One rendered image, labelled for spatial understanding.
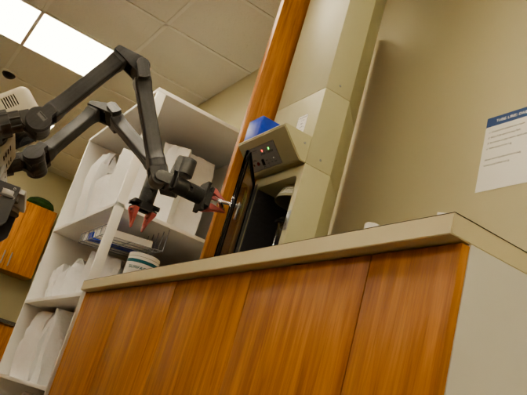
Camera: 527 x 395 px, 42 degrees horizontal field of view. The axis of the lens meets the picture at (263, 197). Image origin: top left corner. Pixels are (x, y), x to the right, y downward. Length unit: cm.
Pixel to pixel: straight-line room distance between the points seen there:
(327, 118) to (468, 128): 48
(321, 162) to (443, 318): 127
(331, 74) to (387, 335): 140
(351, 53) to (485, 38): 49
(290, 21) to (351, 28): 41
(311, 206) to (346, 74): 52
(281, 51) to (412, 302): 180
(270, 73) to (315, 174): 62
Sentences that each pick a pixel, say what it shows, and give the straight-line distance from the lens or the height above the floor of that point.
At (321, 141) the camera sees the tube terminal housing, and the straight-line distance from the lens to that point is 236.
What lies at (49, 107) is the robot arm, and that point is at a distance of 223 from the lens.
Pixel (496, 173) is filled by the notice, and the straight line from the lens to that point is 226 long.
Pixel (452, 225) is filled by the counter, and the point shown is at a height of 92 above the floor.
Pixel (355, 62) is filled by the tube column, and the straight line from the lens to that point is 256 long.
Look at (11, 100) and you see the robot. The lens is 241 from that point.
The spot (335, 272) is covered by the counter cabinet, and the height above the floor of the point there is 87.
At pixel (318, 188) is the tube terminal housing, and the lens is 231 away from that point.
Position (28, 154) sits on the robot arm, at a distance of 261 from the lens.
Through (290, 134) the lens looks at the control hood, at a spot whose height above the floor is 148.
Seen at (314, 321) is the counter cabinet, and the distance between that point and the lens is 142.
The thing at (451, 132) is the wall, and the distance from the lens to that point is 251.
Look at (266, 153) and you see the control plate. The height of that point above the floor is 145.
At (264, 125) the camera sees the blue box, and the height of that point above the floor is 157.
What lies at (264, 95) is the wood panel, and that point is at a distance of 274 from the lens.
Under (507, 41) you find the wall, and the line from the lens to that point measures 257.
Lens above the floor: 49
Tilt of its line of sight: 20 degrees up
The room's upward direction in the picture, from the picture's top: 16 degrees clockwise
